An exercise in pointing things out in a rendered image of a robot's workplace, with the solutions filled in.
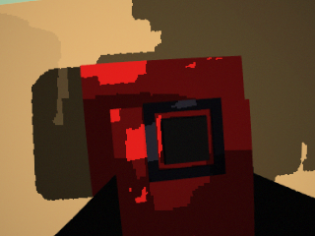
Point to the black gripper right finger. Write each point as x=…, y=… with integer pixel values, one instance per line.
x=281, y=211

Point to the red rectangular block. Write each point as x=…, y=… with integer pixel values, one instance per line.
x=177, y=132

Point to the tan rectangular panel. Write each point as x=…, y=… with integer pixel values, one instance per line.
x=45, y=178

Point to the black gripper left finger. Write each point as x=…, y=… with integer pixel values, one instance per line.
x=99, y=217

